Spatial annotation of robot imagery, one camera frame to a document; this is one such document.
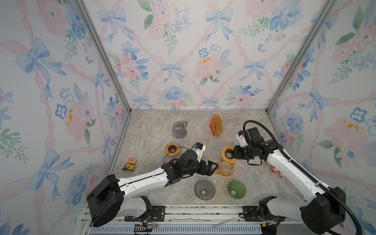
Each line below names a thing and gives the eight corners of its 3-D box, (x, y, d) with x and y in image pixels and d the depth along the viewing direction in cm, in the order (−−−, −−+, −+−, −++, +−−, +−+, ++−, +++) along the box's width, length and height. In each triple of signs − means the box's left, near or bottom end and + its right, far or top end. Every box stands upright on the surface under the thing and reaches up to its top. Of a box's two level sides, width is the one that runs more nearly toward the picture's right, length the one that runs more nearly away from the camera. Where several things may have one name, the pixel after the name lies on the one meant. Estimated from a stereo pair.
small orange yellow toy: (123, 170, 90) (121, 168, 88) (126, 159, 95) (125, 157, 93) (134, 170, 90) (133, 168, 88) (137, 159, 95) (136, 157, 93)
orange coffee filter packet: (211, 137, 106) (212, 129, 99) (209, 123, 115) (210, 114, 107) (222, 137, 106) (224, 129, 99) (219, 123, 115) (221, 114, 107)
